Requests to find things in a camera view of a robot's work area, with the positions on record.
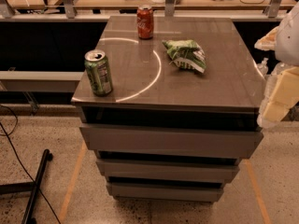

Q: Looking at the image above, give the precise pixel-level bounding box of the green jalapeno chip bag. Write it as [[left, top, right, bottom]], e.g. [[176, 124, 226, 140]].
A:
[[163, 40, 206, 73]]

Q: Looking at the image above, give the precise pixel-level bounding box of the black stand base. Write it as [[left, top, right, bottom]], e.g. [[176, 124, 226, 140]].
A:
[[0, 149, 53, 224]]

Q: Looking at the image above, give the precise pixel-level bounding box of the grey drawer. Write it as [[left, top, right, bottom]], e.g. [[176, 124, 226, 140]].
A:
[[96, 159, 239, 183], [107, 182, 223, 203], [80, 124, 263, 159]]

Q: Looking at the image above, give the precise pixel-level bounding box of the top grey drawer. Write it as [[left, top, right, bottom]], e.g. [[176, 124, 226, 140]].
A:
[[80, 124, 263, 159]]

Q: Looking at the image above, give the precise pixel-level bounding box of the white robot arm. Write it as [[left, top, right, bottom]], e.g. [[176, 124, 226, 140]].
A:
[[254, 2, 299, 129]]

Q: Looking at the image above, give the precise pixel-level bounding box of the bottom grey drawer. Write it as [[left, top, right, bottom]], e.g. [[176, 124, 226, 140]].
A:
[[107, 182, 223, 203]]

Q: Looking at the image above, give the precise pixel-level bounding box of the middle grey drawer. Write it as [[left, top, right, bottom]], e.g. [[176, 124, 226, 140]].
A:
[[96, 159, 239, 183]]

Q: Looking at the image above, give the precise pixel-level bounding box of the green soda can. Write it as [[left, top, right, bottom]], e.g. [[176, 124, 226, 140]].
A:
[[84, 49, 113, 96]]

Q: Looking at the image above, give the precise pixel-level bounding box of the red soda can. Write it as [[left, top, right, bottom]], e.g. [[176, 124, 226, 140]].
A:
[[136, 5, 154, 39]]

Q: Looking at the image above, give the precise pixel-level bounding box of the clear sanitizer bottle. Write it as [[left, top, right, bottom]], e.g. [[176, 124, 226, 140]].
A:
[[257, 58, 268, 77]]

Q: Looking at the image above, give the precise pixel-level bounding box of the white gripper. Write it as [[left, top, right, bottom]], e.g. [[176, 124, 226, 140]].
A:
[[254, 27, 299, 129]]

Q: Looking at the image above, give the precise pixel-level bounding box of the grey drawer cabinet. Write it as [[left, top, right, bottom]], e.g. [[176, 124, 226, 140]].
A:
[[72, 16, 264, 189]]

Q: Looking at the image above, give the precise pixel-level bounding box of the black floor cable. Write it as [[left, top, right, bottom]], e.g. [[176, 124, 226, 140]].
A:
[[0, 105, 62, 224]]

